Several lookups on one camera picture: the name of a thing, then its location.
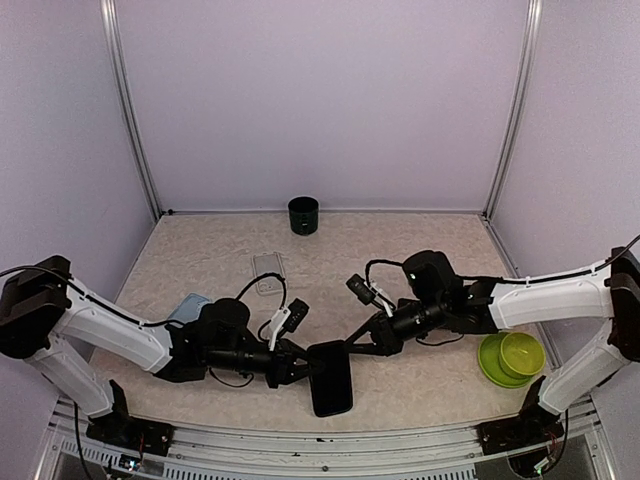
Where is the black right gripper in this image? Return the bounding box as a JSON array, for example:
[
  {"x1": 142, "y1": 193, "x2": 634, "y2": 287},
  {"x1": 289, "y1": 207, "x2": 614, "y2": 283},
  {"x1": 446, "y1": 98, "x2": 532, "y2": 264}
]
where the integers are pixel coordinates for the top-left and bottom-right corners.
[{"x1": 341, "y1": 294, "x2": 447, "y2": 357}]

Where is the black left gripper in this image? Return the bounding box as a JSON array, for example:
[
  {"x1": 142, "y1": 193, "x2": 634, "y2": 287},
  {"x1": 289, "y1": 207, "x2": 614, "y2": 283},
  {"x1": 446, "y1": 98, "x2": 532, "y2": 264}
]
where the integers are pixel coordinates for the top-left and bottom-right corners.
[{"x1": 206, "y1": 337, "x2": 324, "y2": 387}]

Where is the clear phone case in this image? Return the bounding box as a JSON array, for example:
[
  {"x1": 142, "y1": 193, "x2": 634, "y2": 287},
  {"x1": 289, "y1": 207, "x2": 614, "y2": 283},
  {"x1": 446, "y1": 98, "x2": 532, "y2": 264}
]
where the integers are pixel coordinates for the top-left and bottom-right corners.
[{"x1": 252, "y1": 252, "x2": 285, "y2": 297}]

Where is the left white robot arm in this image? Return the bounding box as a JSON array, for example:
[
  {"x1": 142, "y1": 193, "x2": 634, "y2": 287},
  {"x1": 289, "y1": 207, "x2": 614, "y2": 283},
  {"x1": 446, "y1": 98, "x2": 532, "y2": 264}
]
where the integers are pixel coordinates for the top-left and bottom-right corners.
[{"x1": 1, "y1": 255, "x2": 324, "y2": 445}]

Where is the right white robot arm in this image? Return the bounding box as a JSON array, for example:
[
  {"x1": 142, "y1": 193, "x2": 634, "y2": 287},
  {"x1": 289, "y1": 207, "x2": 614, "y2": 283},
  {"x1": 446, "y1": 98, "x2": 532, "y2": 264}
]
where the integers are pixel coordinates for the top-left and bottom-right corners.
[{"x1": 346, "y1": 247, "x2": 639, "y2": 444}]

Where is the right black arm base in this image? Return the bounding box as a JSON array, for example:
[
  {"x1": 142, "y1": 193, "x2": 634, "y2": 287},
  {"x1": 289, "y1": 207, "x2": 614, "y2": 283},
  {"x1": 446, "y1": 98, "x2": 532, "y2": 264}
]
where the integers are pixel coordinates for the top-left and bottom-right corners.
[{"x1": 477, "y1": 376, "x2": 566, "y2": 455}]

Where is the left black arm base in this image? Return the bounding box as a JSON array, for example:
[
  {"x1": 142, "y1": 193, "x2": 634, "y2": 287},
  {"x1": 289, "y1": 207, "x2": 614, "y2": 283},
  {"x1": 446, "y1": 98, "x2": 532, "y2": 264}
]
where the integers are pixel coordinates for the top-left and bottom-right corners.
[{"x1": 86, "y1": 380, "x2": 175, "y2": 457}]

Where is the light blue phone case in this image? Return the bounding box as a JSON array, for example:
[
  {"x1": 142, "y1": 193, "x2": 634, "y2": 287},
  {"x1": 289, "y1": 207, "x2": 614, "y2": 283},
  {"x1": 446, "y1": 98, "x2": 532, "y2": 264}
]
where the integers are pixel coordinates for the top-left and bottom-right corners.
[{"x1": 168, "y1": 293, "x2": 211, "y2": 324}]

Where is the green bowl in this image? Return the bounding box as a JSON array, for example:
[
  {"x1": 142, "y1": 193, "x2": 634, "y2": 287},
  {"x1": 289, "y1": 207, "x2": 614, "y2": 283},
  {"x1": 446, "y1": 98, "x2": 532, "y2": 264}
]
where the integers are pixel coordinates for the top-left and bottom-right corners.
[{"x1": 499, "y1": 332, "x2": 546, "y2": 379}]

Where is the dark green cup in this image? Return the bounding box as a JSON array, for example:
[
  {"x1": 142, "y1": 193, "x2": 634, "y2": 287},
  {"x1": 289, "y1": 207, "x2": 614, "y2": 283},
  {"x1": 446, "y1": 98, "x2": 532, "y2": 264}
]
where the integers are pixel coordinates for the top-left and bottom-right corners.
[{"x1": 287, "y1": 196, "x2": 319, "y2": 236}]

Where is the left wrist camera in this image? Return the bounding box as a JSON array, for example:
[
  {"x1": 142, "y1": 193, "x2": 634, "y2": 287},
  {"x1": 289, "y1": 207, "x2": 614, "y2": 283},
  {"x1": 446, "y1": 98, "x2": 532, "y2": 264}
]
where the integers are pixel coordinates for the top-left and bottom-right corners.
[{"x1": 283, "y1": 298, "x2": 309, "y2": 333}]

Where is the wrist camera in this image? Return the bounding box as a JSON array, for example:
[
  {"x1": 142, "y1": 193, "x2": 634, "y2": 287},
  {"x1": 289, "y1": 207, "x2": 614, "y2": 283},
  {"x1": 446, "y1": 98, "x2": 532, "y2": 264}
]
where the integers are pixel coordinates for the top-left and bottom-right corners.
[
  {"x1": 346, "y1": 274, "x2": 376, "y2": 305},
  {"x1": 283, "y1": 298, "x2": 309, "y2": 333}
]

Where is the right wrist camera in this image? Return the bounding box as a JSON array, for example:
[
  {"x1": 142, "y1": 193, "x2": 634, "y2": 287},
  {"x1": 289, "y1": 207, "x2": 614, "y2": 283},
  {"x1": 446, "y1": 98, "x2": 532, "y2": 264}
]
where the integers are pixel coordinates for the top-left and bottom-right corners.
[{"x1": 346, "y1": 274, "x2": 376, "y2": 305}]

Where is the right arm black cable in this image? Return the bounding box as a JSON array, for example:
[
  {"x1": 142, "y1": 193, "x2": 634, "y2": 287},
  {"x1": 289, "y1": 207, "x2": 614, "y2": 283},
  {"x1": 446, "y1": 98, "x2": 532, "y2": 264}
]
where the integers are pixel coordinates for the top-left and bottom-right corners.
[{"x1": 363, "y1": 258, "x2": 409, "y2": 289}]

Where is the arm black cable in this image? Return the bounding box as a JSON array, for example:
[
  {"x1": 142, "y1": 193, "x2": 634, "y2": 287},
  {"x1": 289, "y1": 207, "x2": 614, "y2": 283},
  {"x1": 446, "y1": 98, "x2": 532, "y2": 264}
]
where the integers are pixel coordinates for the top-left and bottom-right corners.
[
  {"x1": 234, "y1": 272, "x2": 291, "y2": 341},
  {"x1": 363, "y1": 258, "x2": 409, "y2": 289}
]

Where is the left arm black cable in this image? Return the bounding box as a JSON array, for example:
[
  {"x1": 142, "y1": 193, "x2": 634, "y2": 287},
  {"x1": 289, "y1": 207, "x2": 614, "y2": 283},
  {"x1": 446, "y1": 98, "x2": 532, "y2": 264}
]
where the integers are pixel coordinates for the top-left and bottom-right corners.
[{"x1": 234, "y1": 272, "x2": 291, "y2": 341}]

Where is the front aluminium rail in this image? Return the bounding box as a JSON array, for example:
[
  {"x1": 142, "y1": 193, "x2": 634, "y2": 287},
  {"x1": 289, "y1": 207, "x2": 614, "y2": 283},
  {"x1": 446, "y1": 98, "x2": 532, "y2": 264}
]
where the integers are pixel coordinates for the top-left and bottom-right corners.
[{"x1": 29, "y1": 394, "x2": 616, "y2": 480}]

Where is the right aluminium frame post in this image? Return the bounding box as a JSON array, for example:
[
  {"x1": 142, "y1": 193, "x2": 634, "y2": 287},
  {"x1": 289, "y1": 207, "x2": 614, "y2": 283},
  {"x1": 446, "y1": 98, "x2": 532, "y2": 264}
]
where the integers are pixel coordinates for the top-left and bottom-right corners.
[{"x1": 483, "y1": 0, "x2": 543, "y2": 223}]

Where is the aluminium frame post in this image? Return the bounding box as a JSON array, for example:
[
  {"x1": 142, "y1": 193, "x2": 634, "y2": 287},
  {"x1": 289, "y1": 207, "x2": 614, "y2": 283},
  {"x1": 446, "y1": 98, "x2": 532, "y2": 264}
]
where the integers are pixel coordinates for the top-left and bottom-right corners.
[
  {"x1": 100, "y1": 0, "x2": 163, "y2": 222},
  {"x1": 483, "y1": 0, "x2": 543, "y2": 223}
]

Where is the left aluminium frame post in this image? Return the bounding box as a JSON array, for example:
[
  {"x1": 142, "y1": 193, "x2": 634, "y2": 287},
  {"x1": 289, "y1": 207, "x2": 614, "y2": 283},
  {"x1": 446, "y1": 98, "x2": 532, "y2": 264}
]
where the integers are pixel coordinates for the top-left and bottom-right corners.
[{"x1": 100, "y1": 0, "x2": 163, "y2": 222}]

